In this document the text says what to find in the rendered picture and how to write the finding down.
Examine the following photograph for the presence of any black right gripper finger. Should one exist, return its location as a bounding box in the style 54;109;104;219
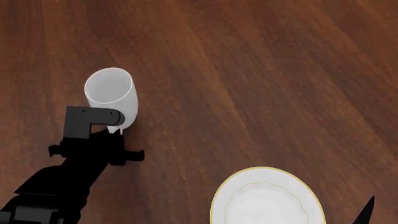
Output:
353;195;376;224

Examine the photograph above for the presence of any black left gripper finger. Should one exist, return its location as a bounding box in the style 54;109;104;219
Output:
112;134;126;147
90;129;113;146

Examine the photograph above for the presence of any white plate with gold rim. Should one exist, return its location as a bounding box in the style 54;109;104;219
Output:
210;166;326;224

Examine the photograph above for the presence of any white mug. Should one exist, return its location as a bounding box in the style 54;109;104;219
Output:
83;67;139;136

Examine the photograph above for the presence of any black L-shaped camera mount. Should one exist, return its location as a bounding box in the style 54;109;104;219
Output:
63;105;126;140

